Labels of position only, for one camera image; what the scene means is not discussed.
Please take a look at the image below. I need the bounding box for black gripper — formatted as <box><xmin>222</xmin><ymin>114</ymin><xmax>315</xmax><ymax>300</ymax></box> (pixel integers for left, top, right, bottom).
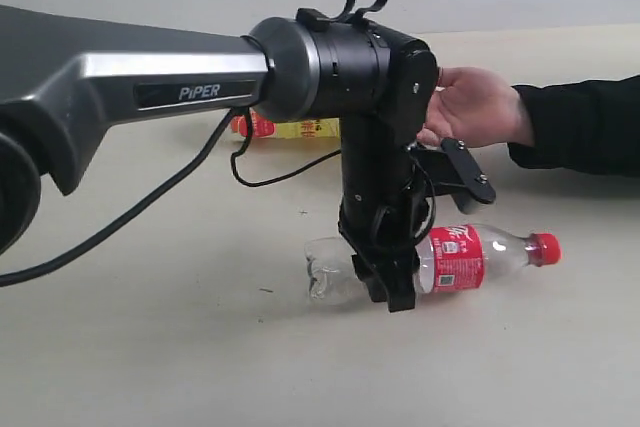
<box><xmin>338</xmin><ymin>187</ymin><xmax>435</xmax><ymax>313</ymax></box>

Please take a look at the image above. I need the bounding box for clear cola bottle red label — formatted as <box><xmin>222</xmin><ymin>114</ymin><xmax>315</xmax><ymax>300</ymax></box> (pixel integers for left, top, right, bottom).
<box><xmin>305</xmin><ymin>224</ymin><xmax>562</xmax><ymax>306</ymax></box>

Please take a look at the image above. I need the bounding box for yellow juice bottle red cap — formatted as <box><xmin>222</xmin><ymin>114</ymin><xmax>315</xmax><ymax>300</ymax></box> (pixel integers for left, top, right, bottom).
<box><xmin>250</xmin><ymin>110</ymin><xmax>340</xmax><ymax>140</ymax></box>

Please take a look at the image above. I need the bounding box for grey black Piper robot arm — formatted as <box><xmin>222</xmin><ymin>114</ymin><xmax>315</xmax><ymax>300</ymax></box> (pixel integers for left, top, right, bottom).
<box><xmin>1</xmin><ymin>6</ymin><xmax>438</xmax><ymax>312</ymax></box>

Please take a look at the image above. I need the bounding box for person's open bare hand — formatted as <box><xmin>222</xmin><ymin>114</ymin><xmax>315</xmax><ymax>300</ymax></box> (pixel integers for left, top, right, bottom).
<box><xmin>417</xmin><ymin>67</ymin><xmax>534</xmax><ymax>148</ymax></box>

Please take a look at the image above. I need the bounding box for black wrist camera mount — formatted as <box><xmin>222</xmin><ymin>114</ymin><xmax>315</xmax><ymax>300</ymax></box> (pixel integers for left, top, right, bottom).
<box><xmin>408</xmin><ymin>138</ymin><xmax>496</xmax><ymax>215</ymax></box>

